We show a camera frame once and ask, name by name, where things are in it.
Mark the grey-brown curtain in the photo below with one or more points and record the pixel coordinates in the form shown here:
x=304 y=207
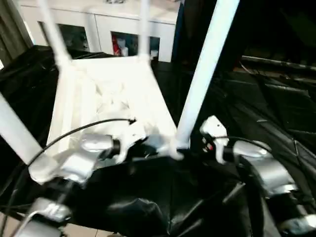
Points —
x=12 y=32

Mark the black plastic mat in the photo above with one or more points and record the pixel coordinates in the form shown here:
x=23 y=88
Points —
x=259 y=111

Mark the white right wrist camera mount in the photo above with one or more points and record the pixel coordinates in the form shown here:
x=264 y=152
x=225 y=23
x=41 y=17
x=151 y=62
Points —
x=214 y=128

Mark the white blue carton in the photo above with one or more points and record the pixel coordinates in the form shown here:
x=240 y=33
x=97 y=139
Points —
x=154 y=53

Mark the white glass-door cabinet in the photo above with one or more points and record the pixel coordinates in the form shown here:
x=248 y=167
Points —
x=98 y=17

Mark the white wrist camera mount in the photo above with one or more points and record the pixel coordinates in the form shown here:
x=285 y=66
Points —
x=214 y=128
x=130 y=138

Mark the white plastic table top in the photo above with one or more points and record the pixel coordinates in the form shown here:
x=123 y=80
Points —
x=111 y=81

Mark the large black box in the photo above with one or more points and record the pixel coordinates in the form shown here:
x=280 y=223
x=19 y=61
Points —
x=266 y=27

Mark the red box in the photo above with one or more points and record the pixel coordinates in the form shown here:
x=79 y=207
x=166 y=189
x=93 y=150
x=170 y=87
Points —
x=116 y=45

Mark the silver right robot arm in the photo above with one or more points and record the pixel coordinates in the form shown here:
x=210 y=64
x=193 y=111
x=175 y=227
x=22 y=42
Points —
x=269 y=170

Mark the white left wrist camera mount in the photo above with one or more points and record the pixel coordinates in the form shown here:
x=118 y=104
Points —
x=130 y=138

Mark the dark horizontal metal rail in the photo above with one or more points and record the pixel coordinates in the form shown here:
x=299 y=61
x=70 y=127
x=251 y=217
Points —
x=276 y=61

